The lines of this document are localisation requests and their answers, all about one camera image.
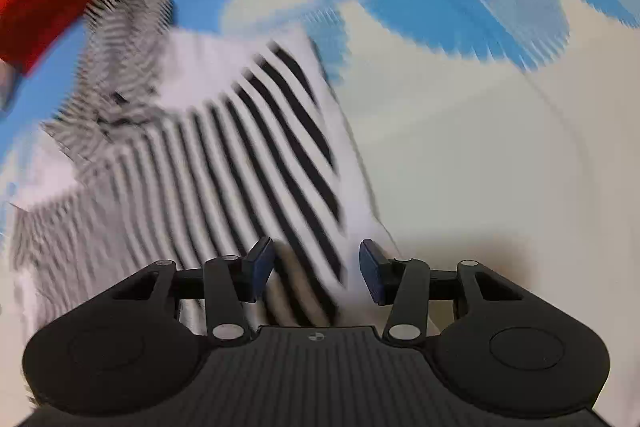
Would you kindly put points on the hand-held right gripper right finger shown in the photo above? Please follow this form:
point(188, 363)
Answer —
point(372, 277)

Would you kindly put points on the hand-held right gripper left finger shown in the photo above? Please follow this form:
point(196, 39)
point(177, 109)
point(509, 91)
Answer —
point(260, 269)

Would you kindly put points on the black white striped garment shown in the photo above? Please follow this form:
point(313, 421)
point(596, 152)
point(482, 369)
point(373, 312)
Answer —
point(225, 167)

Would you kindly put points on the blue white patterned bedsheet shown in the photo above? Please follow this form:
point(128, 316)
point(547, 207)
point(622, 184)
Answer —
point(475, 132)

